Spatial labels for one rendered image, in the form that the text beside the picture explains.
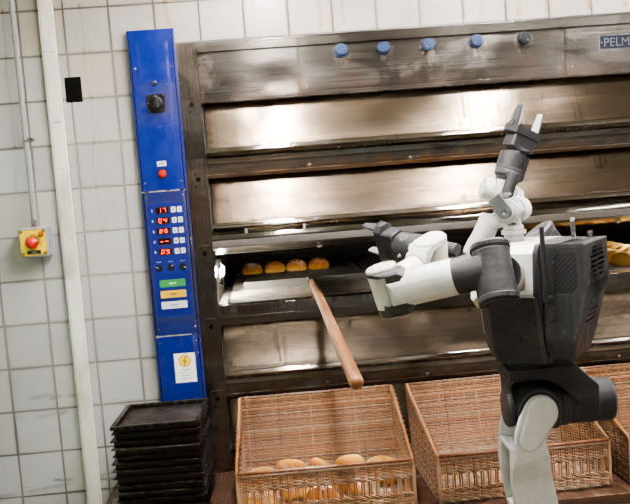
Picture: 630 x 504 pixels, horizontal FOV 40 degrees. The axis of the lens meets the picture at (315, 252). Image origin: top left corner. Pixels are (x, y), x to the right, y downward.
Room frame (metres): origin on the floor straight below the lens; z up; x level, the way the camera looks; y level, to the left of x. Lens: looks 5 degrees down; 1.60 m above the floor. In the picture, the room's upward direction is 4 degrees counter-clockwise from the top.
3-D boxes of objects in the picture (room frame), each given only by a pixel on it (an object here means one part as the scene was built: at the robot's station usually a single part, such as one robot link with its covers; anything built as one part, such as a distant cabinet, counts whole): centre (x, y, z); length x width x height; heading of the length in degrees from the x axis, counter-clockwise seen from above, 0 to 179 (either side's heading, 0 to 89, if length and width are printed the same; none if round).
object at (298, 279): (3.71, 0.03, 1.20); 0.55 x 0.36 x 0.03; 93
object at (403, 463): (2.83, 0.03, 0.72); 0.56 x 0.49 x 0.28; 92
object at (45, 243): (3.00, 0.95, 1.46); 0.10 x 0.07 x 0.10; 93
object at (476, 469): (2.86, -0.58, 0.72); 0.56 x 0.49 x 0.28; 95
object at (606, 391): (2.24, -0.60, 1.00); 0.28 x 0.13 x 0.18; 92
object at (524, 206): (2.25, -0.52, 1.47); 0.10 x 0.07 x 0.09; 148
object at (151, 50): (4.00, 0.56, 1.07); 1.93 x 0.16 x 2.15; 3
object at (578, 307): (2.22, -0.57, 1.27); 0.34 x 0.30 x 0.36; 148
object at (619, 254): (3.60, -1.10, 1.21); 0.61 x 0.48 x 0.06; 3
